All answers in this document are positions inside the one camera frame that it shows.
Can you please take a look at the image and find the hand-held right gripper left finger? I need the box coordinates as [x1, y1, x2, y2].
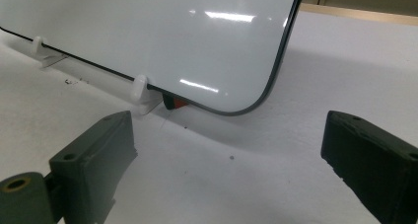
[48, 110, 139, 224]

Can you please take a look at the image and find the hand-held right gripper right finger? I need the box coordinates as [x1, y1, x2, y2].
[320, 110, 418, 224]

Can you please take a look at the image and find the white whiteboard with dark edge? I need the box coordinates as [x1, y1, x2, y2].
[0, 0, 308, 117]

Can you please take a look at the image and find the white plastic whiteboard stand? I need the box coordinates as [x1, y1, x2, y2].
[0, 33, 166, 116]

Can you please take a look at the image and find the small red and black object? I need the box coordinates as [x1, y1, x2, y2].
[162, 93, 190, 112]

